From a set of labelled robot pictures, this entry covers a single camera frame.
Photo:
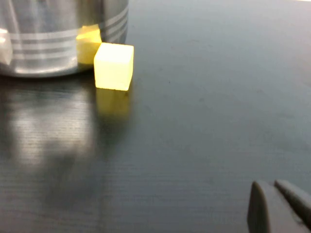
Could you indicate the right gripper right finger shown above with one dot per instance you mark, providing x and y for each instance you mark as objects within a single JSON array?
[{"x": 298, "y": 204}]

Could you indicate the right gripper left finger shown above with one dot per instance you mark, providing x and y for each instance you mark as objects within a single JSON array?
[{"x": 260, "y": 213}]

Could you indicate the yellow foam cube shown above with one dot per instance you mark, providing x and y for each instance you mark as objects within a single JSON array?
[{"x": 113, "y": 65}]

